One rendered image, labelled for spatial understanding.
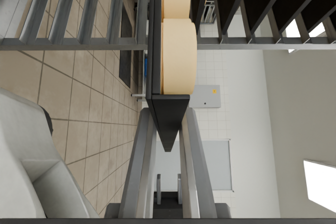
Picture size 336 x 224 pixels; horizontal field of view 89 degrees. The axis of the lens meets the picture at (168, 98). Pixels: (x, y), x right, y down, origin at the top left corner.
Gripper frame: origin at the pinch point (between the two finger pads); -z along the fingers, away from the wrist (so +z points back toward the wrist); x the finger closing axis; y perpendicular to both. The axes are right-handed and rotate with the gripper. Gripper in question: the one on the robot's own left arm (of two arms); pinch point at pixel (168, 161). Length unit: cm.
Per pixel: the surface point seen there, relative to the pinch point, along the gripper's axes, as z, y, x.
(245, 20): -56, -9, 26
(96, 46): -49, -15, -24
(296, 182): -133, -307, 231
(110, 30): -53, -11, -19
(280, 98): -264, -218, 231
